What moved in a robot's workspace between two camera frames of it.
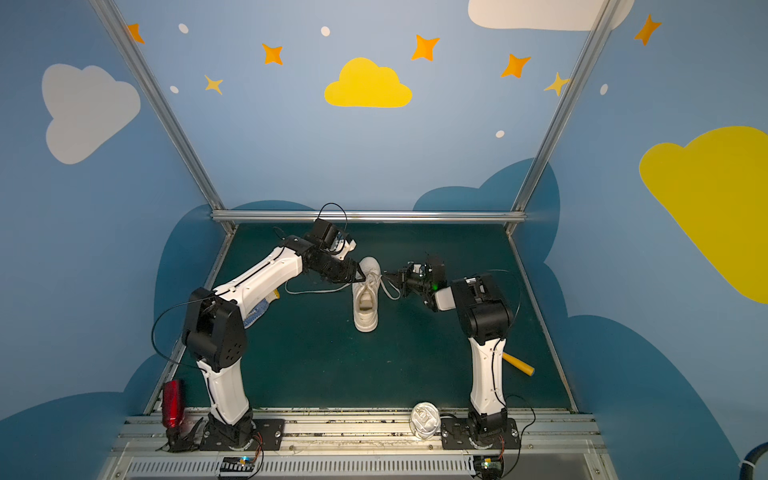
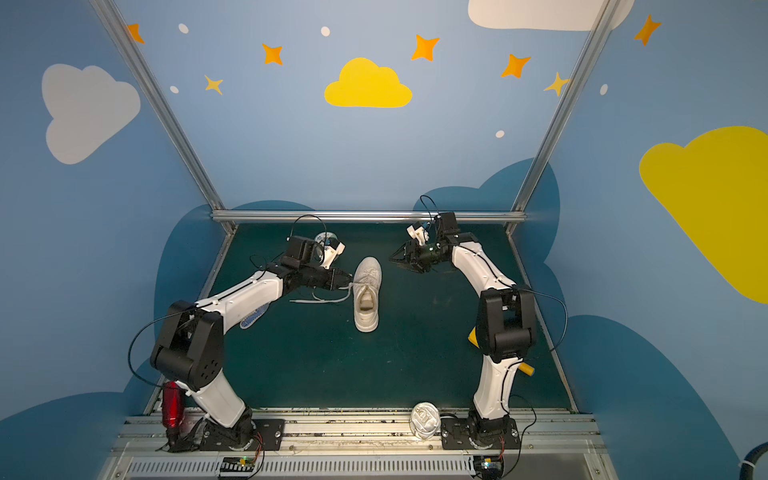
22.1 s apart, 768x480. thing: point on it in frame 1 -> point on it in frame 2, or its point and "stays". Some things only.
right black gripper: x=411 y=280 -> x=417 y=257
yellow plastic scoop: x=529 y=370 stays
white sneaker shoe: x=366 y=296 stays
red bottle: x=173 y=403 stays
